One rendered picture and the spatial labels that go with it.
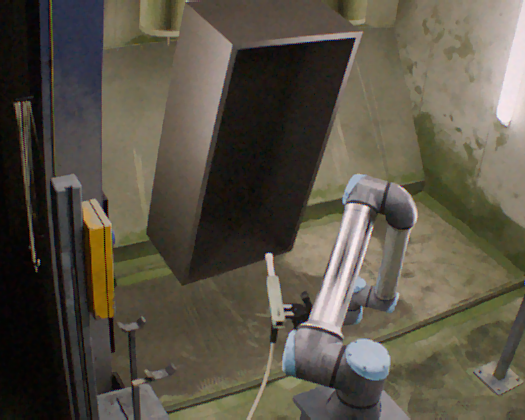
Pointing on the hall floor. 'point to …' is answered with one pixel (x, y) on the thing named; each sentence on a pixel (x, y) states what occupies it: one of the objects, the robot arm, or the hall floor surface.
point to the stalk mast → (74, 293)
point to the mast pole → (516, 331)
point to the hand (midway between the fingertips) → (273, 310)
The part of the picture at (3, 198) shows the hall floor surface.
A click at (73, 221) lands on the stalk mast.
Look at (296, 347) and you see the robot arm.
